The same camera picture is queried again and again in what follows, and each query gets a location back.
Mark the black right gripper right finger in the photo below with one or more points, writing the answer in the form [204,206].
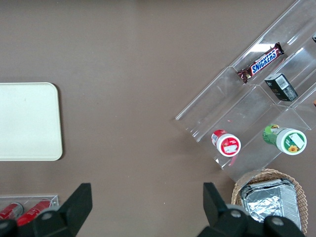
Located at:
[217,217]

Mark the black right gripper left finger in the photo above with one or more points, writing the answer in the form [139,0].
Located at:
[71,212]

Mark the small wicker basket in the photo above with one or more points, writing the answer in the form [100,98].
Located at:
[302,195]

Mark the cream rectangular tray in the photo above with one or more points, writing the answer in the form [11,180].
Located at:
[27,121]

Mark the clear acrylic can box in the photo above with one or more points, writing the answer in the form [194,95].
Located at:
[53,198]

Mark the red drink can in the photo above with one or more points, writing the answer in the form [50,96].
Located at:
[32,212]
[11,209]

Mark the aluminium foil container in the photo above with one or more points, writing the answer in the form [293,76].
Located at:
[269,200]

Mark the red and white yogurt cup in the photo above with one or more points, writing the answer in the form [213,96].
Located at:
[228,144]

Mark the green and white snack cup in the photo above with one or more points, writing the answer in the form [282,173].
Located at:
[288,140]

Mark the clear acrylic tiered display stand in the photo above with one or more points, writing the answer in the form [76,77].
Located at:
[222,98]

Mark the black box with barcode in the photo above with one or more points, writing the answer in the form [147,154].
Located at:
[281,87]

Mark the Snickers chocolate bar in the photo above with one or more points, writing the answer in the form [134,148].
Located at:
[263,61]

